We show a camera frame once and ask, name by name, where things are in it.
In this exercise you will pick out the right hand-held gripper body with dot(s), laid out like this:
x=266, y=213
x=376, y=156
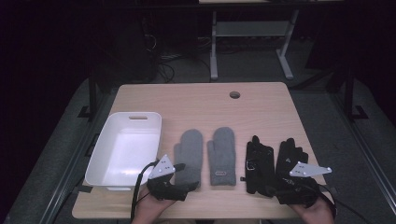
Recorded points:
x=306, y=170

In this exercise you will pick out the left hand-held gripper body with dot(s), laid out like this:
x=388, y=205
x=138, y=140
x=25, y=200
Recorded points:
x=161, y=167

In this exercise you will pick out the plain grey mitten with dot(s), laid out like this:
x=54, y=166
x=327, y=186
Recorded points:
x=190, y=149

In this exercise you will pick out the white plastic bin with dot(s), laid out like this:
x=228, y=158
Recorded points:
x=124, y=149

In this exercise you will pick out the grey mitten with label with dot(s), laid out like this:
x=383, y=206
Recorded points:
x=222, y=152

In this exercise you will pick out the black glove with buckle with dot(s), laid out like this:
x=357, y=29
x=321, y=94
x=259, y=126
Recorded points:
x=258, y=161

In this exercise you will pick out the person's left hand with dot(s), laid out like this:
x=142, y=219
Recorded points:
x=146, y=208

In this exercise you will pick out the person's right hand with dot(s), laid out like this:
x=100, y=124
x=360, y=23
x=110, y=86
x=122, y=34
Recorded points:
x=317, y=214

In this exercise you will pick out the grey tape strip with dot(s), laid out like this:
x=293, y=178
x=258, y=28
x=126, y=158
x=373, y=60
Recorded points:
x=84, y=188

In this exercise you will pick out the black metal stand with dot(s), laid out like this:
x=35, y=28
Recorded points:
x=350, y=93
x=92, y=93

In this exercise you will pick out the white metal desk frame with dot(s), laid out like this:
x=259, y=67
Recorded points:
x=249, y=28

